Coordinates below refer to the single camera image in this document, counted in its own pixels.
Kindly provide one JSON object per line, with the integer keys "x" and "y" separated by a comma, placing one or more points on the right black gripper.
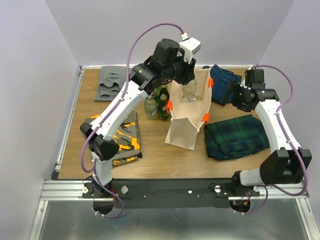
{"x": 231, "y": 87}

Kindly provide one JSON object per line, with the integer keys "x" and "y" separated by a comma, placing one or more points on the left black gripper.
{"x": 188, "y": 75}

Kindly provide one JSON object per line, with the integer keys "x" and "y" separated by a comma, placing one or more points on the green glass bottle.
{"x": 150, "y": 108}
{"x": 189, "y": 91}
{"x": 162, "y": 108}
{"x": 164, "y": 91}
{"x": 156, "y": 95}

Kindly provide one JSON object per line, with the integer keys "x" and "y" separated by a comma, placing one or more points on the beige canvas tote bag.
{"x": 187, "y": 118}

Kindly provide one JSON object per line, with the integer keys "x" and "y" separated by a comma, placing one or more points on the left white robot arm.
{"x": 99, "y": 133}

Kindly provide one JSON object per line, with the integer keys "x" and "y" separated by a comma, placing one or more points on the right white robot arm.
{"x": 288, "y": 161}

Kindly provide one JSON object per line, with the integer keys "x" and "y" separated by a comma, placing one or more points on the dark blue folded jeans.
{"x": 221, "y": 78}

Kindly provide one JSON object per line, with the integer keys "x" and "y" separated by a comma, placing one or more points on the green plaid folded cloth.
{"x": 235, "y": 138}

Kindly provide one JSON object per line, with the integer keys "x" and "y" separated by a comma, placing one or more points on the grey folded shorts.
{"x": 111, "y": 80}

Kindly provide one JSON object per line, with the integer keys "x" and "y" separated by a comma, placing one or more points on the orange camouflage folded pants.
{"x": 127, "y": 137}

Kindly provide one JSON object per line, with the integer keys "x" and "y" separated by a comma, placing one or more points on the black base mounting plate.
{"x": 178, "y": 192}

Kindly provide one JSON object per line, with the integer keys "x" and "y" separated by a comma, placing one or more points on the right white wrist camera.
{"x": 242, "y": 82}

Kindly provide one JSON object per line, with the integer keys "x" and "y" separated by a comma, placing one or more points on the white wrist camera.
{"x": 190, "y": 46}
{"x": 242, "y": 82}

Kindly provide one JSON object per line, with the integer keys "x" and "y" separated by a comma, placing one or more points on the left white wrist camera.
{"x": 190, "y": 46}

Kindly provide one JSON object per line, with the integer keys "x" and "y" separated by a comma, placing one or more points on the aluminium rail frame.
{"x": 69, "y": 190}

